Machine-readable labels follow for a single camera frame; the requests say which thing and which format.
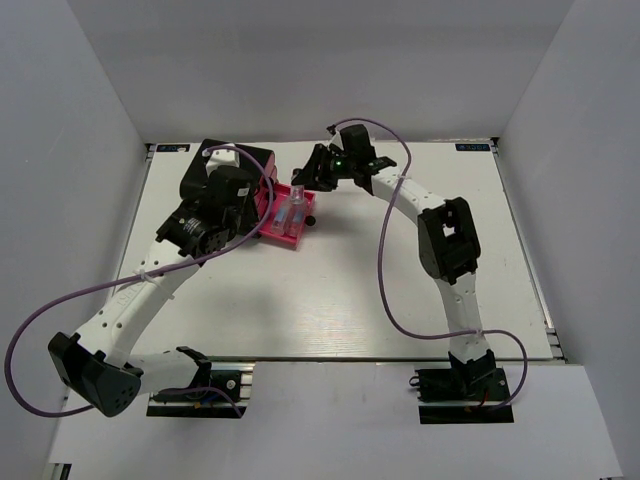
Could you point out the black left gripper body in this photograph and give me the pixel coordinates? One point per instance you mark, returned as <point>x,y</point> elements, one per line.
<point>242,218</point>

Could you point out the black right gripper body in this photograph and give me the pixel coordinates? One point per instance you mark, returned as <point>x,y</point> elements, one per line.
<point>333,168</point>

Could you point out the pink bottom drawer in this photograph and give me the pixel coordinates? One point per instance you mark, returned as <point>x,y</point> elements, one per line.
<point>280,192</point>

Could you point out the clear plastic bottle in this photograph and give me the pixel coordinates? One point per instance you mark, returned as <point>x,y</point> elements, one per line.
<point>297,210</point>

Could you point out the clear bottle blue label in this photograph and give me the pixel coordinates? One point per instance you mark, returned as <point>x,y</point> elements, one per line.
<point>278,225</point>

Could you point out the black drawer organizer cabinet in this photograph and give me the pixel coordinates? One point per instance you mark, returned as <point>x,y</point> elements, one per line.
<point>259,162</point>

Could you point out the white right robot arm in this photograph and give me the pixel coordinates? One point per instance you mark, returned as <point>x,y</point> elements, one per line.
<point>448,245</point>

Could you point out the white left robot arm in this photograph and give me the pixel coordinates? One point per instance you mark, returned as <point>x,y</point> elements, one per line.
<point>97,361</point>

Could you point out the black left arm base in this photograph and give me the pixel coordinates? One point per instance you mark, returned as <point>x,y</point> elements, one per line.
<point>226,396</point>

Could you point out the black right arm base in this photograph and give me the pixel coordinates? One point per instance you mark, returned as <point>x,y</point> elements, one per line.
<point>443,399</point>

